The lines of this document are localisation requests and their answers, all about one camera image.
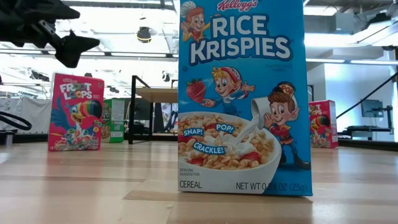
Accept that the black monitor screen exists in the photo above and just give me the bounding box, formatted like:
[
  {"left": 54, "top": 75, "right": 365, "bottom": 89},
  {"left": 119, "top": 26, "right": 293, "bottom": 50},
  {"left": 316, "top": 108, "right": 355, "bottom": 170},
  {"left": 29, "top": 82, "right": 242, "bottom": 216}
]
[{"left": 124, "top": 98, "right": 155, "bottom": 122}]

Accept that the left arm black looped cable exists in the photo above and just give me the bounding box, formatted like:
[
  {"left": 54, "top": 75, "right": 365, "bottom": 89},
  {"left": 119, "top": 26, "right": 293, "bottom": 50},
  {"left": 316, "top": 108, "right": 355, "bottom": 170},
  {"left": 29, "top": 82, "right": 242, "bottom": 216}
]
[{"left": 0, "top": 111, "right": 33, "bottom": 131}]

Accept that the grey computer monitor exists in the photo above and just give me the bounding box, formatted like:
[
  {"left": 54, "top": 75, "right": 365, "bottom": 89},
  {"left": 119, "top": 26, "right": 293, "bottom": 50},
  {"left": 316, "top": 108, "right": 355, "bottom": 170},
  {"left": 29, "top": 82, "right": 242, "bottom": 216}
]
[{"left": 360, "top": 98, "right": 385, "bottom": 118}]

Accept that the green Apple Jacks cereal box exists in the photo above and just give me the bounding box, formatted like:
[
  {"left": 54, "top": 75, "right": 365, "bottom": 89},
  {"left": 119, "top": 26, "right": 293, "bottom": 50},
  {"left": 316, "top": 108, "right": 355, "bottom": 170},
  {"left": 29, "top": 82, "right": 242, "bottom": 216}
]
[{"left": 101, "top": 98, "right": 126, "bottom": 144}]

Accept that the wooden shelf with black legs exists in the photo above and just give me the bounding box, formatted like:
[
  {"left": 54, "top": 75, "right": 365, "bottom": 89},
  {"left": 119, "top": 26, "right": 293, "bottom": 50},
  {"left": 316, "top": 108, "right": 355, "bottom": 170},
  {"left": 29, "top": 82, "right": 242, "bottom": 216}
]
[{"left": 127, "top": 74, "right": 315, "bottom": 146}]

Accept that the grey metal post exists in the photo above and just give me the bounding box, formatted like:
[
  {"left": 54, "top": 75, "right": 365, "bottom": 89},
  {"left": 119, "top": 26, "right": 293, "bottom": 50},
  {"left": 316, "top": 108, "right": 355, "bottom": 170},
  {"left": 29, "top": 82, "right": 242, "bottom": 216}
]
[{"left": 3, "top": 130, "right": 16, "bottom": 147}]

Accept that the black desk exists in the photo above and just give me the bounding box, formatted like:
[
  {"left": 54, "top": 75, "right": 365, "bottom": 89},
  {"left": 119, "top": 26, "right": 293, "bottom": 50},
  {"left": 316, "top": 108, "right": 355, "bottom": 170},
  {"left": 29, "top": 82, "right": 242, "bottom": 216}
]
[{"left": 340, "top": 124, "right": 395, "bottom": 141}]

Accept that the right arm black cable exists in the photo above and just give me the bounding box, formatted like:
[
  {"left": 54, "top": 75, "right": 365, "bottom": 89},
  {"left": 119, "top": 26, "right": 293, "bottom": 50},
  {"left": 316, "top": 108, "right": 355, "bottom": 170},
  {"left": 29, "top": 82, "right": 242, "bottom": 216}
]
[{"left": 336, "top": 72, "right": 398, "bottom": 119}]

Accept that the white table cover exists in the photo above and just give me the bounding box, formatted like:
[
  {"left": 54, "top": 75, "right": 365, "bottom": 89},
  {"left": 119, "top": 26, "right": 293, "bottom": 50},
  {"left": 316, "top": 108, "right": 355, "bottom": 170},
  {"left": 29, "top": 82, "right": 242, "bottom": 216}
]
[{"left": 0, "top": 97, "right": 53, "bottom": 135}]

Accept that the blue Rice Krispies cereal box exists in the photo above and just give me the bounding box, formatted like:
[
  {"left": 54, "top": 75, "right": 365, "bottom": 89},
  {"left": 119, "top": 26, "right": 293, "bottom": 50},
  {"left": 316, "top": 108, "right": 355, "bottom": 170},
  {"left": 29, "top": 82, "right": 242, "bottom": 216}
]
[{"left": 177, "top": 0, "right": 313, "bottom": 197}]

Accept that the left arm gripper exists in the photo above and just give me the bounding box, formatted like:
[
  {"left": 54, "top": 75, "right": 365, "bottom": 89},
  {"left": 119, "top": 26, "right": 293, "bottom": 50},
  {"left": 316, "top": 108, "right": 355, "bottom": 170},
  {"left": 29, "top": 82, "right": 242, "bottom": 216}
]
[{"left": 0, "top": 0, "right": 101, "bottom": 68}]

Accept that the red Froot Loops cereal box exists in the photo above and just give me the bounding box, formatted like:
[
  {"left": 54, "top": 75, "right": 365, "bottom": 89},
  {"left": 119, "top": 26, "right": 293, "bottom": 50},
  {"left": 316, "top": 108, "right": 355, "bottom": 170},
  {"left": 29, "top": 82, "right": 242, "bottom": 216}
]
[
  {"left": 47, "top": 72, "right": 105, "bottom": 152},
  {"left": 308, "top": 99, "right": 339, "bottom": 149}
]

